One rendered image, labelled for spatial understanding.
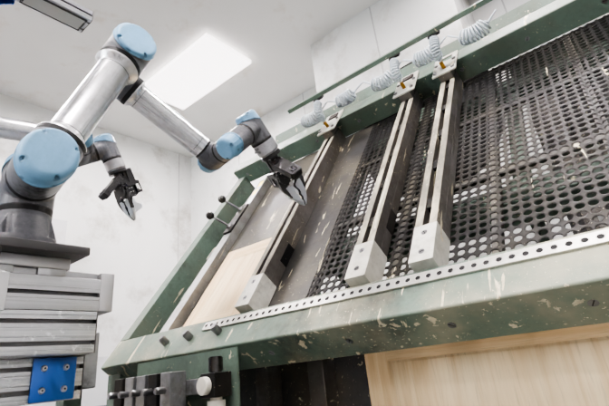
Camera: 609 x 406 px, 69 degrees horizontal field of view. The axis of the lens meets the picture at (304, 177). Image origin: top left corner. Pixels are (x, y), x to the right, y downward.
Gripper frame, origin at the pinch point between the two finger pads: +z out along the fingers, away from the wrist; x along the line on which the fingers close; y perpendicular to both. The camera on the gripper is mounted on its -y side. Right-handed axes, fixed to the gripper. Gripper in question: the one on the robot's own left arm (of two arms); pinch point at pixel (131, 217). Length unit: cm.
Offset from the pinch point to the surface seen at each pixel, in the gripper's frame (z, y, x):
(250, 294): 39, -10, -57
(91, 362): 42, -32, 5
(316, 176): 14, 49, -57
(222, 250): 26.9, 25.7, -12.3
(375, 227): 34, 3, -98
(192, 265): 28.5, 27.0, 11.7
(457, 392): 75, -8, -107
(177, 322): 42.7, -7.9, -12.9
